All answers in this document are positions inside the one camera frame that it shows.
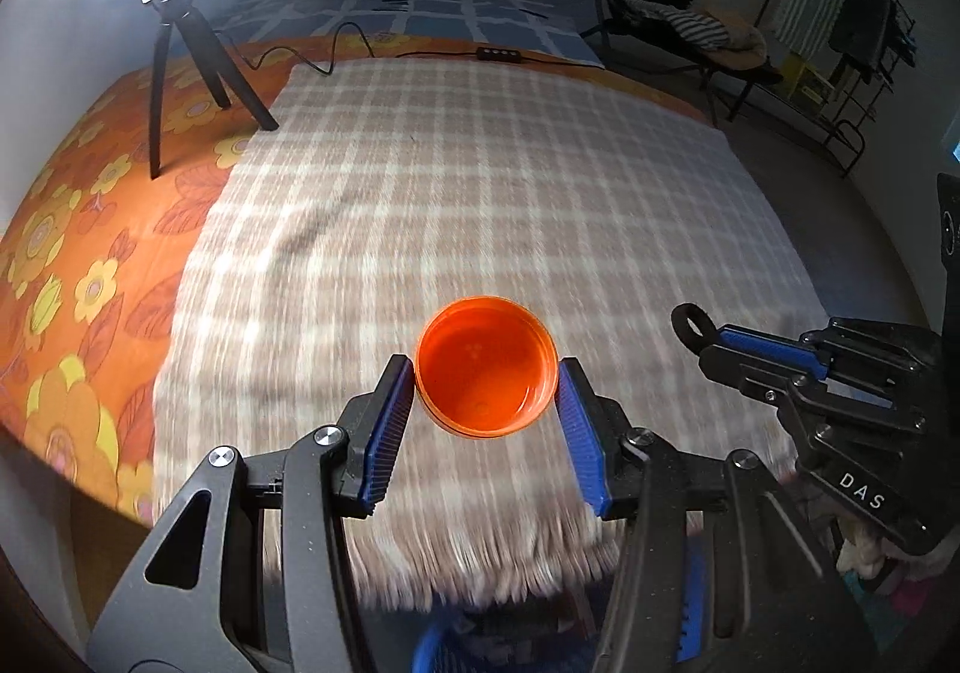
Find black cable with controller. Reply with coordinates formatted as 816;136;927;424
221;20;607;79

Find black tripod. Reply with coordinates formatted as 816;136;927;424
140;0;280;181

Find blue patterned quilt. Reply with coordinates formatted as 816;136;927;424
213;0;601;67

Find orange plastic cap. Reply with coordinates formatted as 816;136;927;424
413;296;558;439

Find black metal rack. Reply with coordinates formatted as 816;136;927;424
755;0;918;176

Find black folding chair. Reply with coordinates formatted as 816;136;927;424
581;0;782;101

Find plaid fringed blanket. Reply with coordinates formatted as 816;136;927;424
148;55;827;606

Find plush toys pile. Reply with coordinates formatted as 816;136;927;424
784;476;958;652

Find blue plastic trash basket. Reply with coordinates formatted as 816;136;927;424
410;536;715;673

